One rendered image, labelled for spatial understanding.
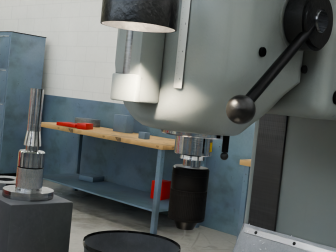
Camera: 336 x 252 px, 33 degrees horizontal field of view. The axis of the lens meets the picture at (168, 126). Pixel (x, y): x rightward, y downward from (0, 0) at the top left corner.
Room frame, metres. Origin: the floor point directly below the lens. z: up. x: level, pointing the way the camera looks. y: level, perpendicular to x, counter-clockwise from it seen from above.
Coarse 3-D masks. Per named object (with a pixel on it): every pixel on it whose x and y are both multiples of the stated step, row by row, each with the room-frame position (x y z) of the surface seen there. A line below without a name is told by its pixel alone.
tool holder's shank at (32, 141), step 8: (32, 88) 1.00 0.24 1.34; (32, 96) 0.99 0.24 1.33; (40, 96) 1.00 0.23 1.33; (32, 104) 0.99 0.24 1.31; (40, 104) 1.00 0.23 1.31; (32, 112) 0.99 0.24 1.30; (40, 112) 1.00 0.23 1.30; (32, 120) 0.99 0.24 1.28; (40, 120) 1.00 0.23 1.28; (32, 128) 0.99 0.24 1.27; (40, 128) 1.01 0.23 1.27; (32, 136) 0.99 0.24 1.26; (40, 136) 1.01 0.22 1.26; (24, 144) 0.99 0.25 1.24; (32, 144) 0.99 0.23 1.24; (40, 144) 1.00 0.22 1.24
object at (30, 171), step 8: (24, 160) 0.98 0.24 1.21; (32, 160) 0.98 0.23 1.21; (40, 160) 0.99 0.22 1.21; (24, 168) 0.98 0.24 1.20; (32, 168) 0.98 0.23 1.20; (40, 168) 1.00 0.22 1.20; (16, 176) 0.99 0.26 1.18; (24, 176) 0.98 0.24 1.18; (32, 176) 0.98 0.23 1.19; (40, 176) 1.00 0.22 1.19; (16, 184) 0.99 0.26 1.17; (24, 184) 0.98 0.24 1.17; (32, 184) 0.99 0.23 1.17; (40, 184) 1.00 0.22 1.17
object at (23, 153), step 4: (20, 152) 0.99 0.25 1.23; (24, 152) 0.98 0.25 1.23; (28, 152) 0.98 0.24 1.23; (32, 152) 0.98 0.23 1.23; (36, 152) 0.99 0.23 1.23; (40, 152) 0.99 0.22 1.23; (44, 152) 1.01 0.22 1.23; (24, 156) 0.98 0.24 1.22; (28, 156) 0.98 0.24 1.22; (32, 156) 0.98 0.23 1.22; (36, 156) 0.99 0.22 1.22; (40, 156) 0.99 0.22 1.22; (44, 156) 1.01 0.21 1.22
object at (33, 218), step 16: (0, 176) 1.11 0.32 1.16; (0, 192) 1.01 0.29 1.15; (16, 192) 0.96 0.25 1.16; (32, 192) 0.98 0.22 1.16; (48, 192) 0.99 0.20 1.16; (0, 208) 0.95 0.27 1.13; (16, 208) 0.93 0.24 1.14; (32, 208) 0.95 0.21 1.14; (48, 208) 0.97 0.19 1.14; (64, 208) 0.99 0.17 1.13; (0, 224) 0.95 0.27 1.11; (16, 224) 0.93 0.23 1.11; (32, 224) 0.95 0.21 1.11; (48, 224) 0.97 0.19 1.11; (64, 224) 0.99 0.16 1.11; (0, 240) 0.94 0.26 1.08; (16, 240) 0.93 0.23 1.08; (32, 240) 0.95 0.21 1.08; (48, 240) 0.97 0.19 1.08; (64, 240) 0.99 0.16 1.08
